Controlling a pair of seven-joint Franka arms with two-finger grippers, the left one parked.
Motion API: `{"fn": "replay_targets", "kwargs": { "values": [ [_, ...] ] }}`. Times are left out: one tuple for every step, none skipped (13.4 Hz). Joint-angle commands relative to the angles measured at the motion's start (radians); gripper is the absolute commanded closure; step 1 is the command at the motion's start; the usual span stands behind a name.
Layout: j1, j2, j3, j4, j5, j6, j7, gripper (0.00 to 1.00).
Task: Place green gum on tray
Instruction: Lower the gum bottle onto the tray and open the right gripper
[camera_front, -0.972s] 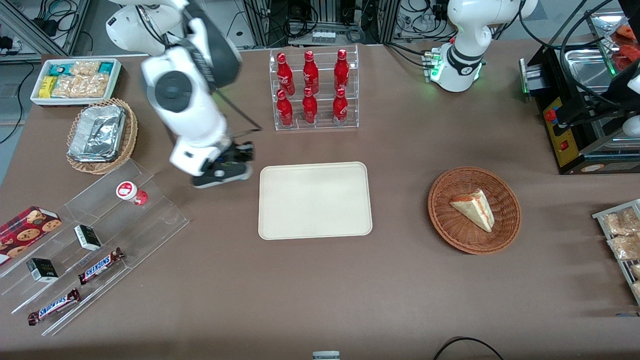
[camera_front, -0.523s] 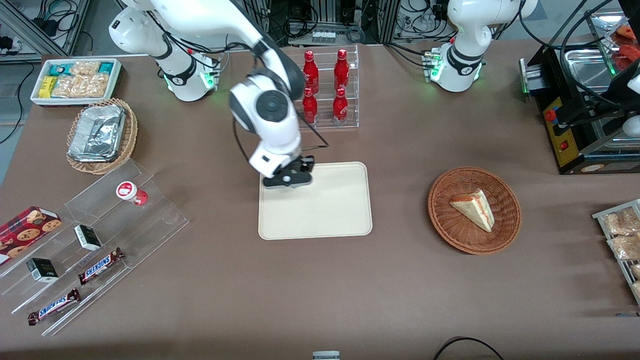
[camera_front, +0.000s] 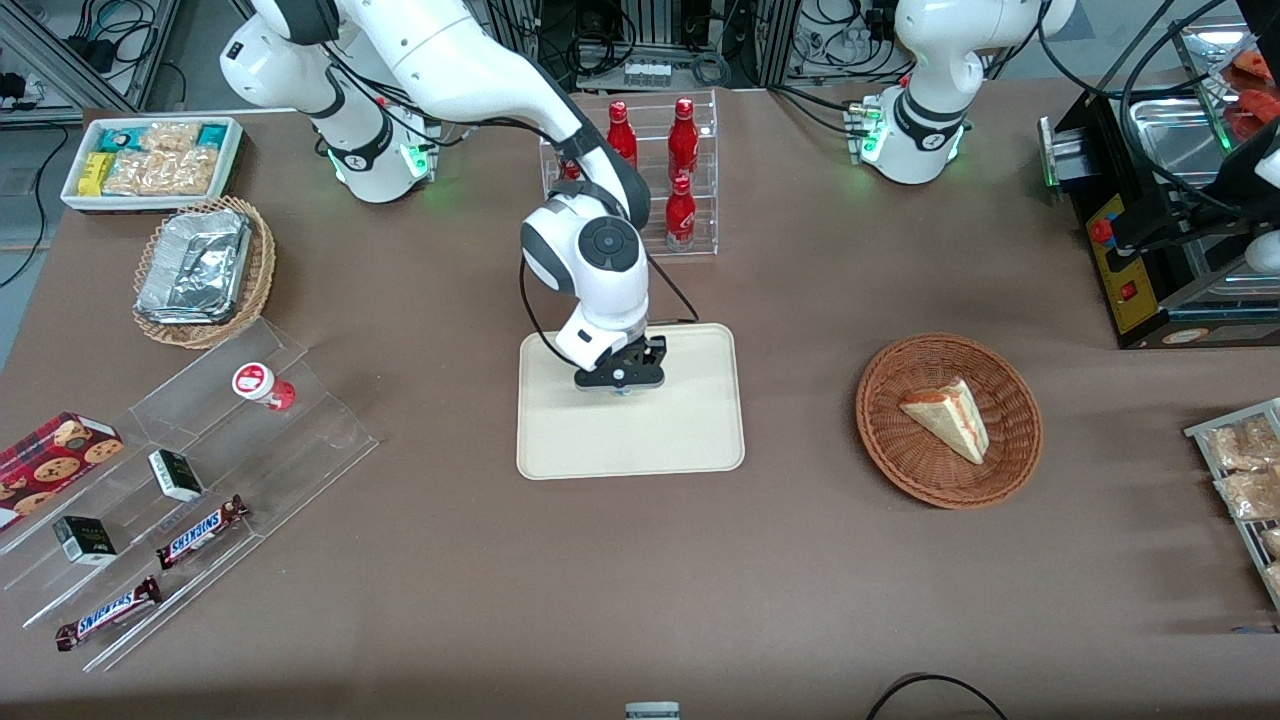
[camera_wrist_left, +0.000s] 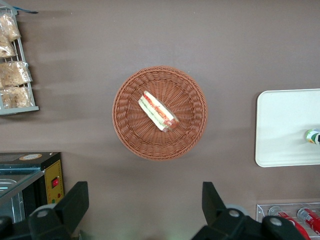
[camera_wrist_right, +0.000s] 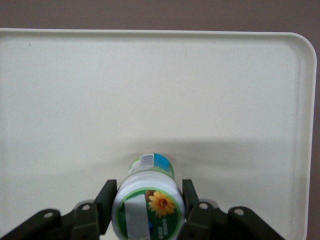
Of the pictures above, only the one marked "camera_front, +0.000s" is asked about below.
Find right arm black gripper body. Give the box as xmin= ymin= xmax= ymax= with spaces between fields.
xmin=575 ymin=337 xmax=668 ymax=393

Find cream plastic tray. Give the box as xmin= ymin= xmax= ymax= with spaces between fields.
xmin=516 ymin=323 xmax=746 ymax=481

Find red white gum bottle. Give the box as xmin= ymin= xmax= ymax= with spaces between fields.
xmin=232 ymin=362 xmax=297 ymax=412

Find clear acrylic bottle rack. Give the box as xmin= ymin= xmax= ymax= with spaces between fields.
xmin=540 ymin=90 xmax=719 ymax=257

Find round brown wicker basket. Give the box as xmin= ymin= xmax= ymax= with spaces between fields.
xmin=856 ymin=333 xmax=1044 ymax=510

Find wrapped triangle sandwich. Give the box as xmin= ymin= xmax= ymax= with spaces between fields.
xmin=898 ymin=378 xmax=991 ymax=466

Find clear acrylic stepped display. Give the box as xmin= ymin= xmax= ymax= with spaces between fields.
xmin=0 ymin=318 xmax=380 ymax=673

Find oval tan wicker basket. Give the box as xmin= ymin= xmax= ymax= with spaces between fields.
xmin=132 ymin=195 xmax=277 ymax=350

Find stacked foil containers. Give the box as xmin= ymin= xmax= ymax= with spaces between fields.
xmin=135 ymin=209 xmax=253 ymax=327

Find snickers bar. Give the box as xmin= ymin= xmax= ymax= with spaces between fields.
xmin=55 ymin=576 xmax=162 ymax=652
xmin=156 ymin=495 xmax=250 ymax=571

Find small dark green box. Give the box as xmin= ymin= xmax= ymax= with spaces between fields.
xmin=52 ymin=515 xmax=118 ymax=567
xmin=148 ymin=449 xmax=205 ymax=503

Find bagged rice crackers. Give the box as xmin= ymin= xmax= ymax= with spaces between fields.
xmin=140 ymin=121 xmax=203 ymax=154
xmin=105 ymin=147 xmax=218 ymax=197

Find white plastic snack bin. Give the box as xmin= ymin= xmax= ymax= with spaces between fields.
xmin=60 ymin=115 xmax=246 ymax=216

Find red cookie box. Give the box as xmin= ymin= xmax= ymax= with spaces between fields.
xmin=0 ymin=411 xmax=125 ymax=532

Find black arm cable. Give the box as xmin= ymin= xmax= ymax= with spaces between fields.
xmin=518 ymin=255 xmax=701 ymax=376

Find black cable loop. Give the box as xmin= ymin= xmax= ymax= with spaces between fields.
xmin=865 ymin=674 xmax=1011 ymax=720

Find thick black cable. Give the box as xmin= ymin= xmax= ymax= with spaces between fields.
xmin=1119 ymin=0 xmax=1233 ymax=216

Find grey wire rack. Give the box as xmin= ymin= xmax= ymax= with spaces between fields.
xmin=1185 ymin=398 xmax=1280 ymax=611

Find aluminium frame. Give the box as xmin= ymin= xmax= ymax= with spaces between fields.
xmin=0 ymin=0 xmax=183 ymax=113

